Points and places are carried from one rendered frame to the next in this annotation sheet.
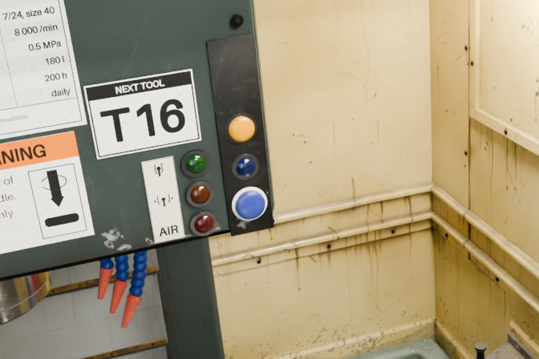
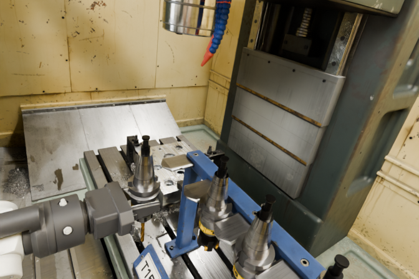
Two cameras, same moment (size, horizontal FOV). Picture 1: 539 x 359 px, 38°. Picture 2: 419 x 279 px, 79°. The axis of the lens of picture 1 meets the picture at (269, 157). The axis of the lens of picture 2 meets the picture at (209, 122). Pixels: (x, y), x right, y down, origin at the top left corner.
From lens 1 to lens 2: 0.83 m
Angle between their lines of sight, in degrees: 60
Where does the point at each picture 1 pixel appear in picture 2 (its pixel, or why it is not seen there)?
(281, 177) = not seen: outside the picture
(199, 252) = (351, 137)
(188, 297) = (332, 156)
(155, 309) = (310, 145)
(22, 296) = (178, 22)
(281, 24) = not seen: outside the picture
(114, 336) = (289, 142)
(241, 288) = (397, 206)
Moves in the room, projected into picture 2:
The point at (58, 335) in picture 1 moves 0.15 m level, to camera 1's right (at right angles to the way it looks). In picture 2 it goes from (272, 125) to (294, 143)
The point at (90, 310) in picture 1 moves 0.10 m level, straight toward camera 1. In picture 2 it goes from (287, 124) to (270, 127)
